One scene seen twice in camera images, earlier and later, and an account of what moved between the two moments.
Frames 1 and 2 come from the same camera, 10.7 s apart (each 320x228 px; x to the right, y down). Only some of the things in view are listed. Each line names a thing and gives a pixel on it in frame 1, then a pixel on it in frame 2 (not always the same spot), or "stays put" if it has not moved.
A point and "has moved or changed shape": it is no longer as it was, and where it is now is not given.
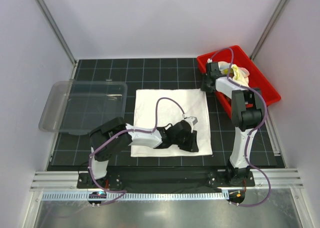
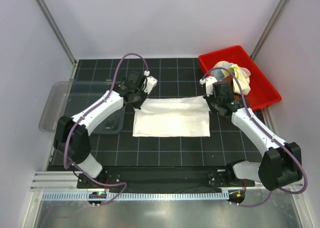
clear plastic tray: [79, 106] stays put
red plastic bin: [236, 55] stays put
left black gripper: [192, 146] → [137, 105]
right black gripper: [203, 87] → [209, 98]
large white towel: [192, 102] has moved or changed shape
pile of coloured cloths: [240, 74] stays put
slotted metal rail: [74, 195] stays put
